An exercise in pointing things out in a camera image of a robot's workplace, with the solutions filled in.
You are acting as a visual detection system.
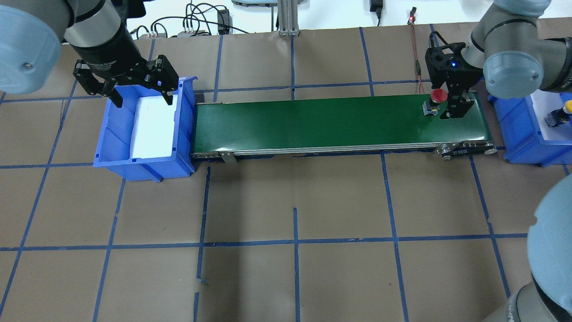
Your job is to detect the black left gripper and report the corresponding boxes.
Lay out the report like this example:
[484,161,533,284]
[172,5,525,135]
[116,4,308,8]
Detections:
[73,27,179,108]

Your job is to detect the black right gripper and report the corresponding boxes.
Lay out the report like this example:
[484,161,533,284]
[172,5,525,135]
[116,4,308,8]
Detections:
[425,32,484,119]

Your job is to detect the red push button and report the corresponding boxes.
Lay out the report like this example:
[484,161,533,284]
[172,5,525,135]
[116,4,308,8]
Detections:
[422,89,449,116]

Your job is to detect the yellow push button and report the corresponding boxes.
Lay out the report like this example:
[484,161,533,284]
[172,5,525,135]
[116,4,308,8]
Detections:
[544,100,572,127]

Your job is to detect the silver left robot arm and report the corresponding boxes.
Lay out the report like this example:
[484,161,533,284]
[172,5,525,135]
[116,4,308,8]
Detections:
[0,0,179,108]

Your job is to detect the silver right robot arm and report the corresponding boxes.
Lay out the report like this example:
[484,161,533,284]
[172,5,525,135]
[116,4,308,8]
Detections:
[423,0,571,322]

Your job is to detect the white foam pad left bin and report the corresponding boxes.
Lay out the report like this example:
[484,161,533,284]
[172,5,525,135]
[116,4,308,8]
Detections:
[130,94,178,158]

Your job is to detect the white foam pad bin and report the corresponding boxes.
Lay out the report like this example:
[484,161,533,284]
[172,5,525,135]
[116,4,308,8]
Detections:
[530,90,572,141]
[130,94,178,158]

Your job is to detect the blue plastic bin left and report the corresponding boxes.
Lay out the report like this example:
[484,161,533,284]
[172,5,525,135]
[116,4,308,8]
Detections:
[93,76,198,182]

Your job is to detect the blue plastic bin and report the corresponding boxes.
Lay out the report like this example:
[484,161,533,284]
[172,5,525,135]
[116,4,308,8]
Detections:
[93,76,198,182]
[488,95,572,167]

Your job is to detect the blue plastic bin right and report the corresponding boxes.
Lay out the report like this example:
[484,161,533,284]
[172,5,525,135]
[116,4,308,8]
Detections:
[488,95,572,167]

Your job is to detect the white foam pad right bin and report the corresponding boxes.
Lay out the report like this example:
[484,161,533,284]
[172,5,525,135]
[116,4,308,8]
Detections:
[530,90,572,141]

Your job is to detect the green conveyor belt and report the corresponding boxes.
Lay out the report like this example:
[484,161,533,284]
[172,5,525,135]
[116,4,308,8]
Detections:
[190,94,497,161]

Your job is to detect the red and black wires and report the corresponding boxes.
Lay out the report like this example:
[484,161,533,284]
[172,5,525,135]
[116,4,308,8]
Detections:
[408,7,425,94]

